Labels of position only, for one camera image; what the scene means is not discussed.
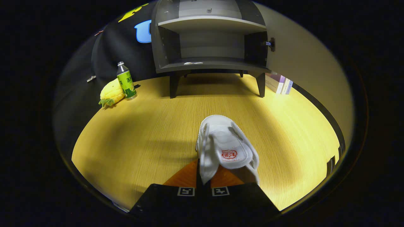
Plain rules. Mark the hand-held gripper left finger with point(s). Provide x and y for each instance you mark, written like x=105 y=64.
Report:
x=164 y=201

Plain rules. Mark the black backdrop cloth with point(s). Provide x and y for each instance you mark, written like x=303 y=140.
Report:
x=110 y=53

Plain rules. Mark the white canvas shoe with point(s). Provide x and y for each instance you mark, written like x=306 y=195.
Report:
x=221 y=138

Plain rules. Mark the copper spring clip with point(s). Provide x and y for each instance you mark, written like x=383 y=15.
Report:
x=99 y=32

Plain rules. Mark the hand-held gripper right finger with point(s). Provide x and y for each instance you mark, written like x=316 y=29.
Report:
x=240 y=201

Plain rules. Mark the green label drink bottle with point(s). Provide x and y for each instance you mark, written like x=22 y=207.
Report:
x=127 y=85

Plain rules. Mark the silver spring clip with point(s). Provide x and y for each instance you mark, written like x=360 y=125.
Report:
x=91 y=78

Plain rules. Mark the dark grey shoe cabinet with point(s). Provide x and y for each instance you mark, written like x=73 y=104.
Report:
x=167 y=47

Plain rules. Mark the yellow plush toy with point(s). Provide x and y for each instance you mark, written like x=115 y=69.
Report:
x=111 y=93

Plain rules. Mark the white spine book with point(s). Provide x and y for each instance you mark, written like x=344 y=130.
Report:
x=285 y=86

